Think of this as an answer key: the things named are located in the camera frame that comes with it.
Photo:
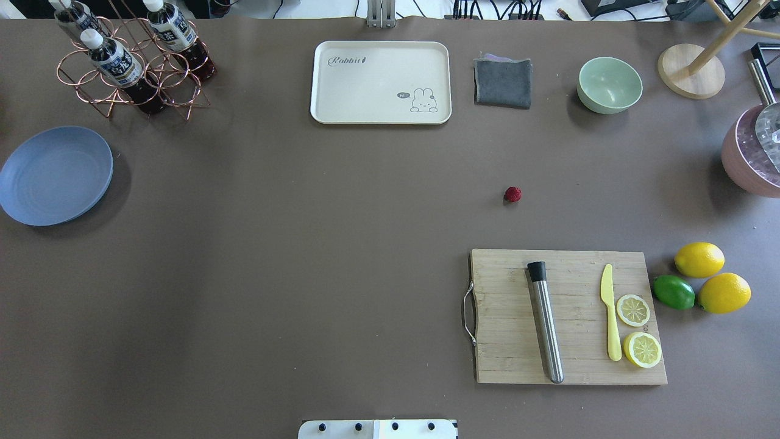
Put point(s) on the red strawberry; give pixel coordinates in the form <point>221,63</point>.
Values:
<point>512,195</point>

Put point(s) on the blue round plate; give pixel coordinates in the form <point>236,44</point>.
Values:
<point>56,176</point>

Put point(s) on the cream rabbit tray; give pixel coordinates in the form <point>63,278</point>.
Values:
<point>381,82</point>

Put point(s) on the steel muddler black tip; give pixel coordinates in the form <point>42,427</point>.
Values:
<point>551,355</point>

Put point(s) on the wooden cutting board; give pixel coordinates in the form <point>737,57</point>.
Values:
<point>507,339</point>

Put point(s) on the grey folded cloth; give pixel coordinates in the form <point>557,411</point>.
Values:
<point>503,81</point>

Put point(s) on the yellow plastic knife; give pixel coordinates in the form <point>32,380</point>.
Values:
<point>608,298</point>

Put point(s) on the green bowl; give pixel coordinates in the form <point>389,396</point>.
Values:
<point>607,85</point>

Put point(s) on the lemon half upper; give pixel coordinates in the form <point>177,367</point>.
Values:
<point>633,310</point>

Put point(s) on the lemon half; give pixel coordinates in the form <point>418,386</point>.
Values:
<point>633,310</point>
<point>642,349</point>

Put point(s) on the lemon half lower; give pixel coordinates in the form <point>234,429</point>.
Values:
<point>642,349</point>

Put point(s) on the green lime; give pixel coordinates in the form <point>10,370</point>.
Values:
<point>674,292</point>

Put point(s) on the tea bottle right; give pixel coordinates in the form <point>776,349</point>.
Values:
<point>180,38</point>

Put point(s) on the tea bottle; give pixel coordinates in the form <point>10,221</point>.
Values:
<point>74,17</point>
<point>123,69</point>
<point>180,38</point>

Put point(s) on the yellow lemon upper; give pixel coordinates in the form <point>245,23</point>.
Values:
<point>699,259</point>

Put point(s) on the yellow lemon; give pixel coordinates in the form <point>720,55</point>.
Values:
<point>699,259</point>
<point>724,293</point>

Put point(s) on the tea bottle front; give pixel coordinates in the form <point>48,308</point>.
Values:
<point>123,69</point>

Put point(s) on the wooden cup stand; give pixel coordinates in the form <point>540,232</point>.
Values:
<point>693,71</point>

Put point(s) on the yellow lemon lower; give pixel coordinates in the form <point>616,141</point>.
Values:
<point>724,293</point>

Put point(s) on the pink ice bowl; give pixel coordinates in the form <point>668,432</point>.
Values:
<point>744,159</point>

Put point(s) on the tea bottle left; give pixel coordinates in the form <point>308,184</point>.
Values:
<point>74,17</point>

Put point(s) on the metal ice scoop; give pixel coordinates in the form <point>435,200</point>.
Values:
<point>766,126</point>

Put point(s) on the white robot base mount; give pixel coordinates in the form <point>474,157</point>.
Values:
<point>379,428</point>

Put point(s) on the copper wire bottle rack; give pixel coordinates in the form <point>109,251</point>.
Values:
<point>127,23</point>

